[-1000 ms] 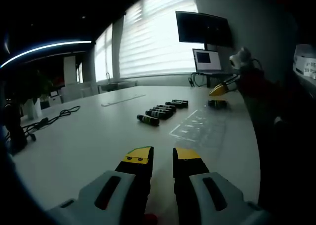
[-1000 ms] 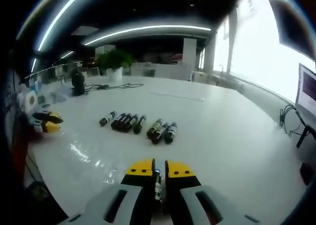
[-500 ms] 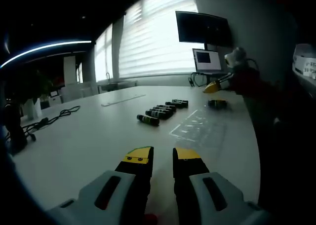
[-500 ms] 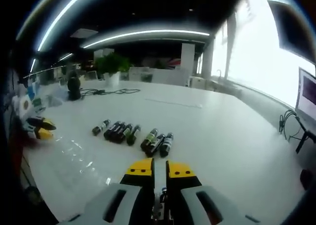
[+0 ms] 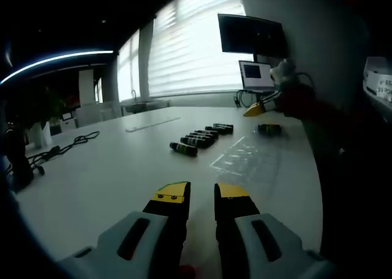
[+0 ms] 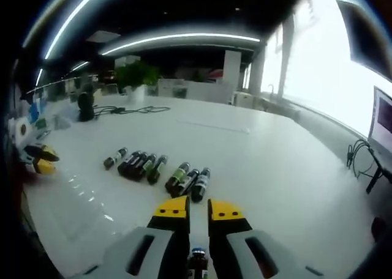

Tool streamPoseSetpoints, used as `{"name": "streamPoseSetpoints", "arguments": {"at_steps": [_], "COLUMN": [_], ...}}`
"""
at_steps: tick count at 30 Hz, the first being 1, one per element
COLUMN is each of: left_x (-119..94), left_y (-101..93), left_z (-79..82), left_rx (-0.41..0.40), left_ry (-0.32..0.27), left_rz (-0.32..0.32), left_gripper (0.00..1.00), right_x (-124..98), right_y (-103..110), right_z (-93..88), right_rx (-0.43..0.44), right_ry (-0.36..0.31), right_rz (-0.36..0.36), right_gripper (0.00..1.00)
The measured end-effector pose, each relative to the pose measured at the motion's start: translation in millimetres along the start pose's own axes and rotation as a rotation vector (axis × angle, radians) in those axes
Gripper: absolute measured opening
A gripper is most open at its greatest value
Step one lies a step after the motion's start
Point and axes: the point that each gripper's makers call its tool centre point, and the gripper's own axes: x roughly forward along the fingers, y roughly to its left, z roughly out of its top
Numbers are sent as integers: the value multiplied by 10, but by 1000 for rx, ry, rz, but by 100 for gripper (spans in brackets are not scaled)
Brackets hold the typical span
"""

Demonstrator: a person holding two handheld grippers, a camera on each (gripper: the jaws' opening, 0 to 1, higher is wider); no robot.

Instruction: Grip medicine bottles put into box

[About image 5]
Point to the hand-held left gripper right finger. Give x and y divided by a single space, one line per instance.
232 191

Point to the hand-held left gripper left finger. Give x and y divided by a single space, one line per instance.
170 196

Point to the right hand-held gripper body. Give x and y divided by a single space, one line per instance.
283 71

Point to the brown glass medicine bottle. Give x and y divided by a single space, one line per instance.
269 129

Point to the clear plastic box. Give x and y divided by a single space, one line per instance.
239 159

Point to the row of medicine bottles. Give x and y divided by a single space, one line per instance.
183 149

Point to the person's right hand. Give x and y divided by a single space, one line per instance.
297 101

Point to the black monitor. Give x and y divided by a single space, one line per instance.
251 34

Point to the white window blinds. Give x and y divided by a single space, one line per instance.
190 46

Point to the white cardboard carton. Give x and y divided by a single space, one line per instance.
378 77

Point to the white cabinets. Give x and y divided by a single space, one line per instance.
92 117

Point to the green plant in white pot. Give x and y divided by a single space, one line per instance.
39 135

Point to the black round device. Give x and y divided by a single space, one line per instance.
20 165

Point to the ceiling light strip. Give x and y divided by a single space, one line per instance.
101 51

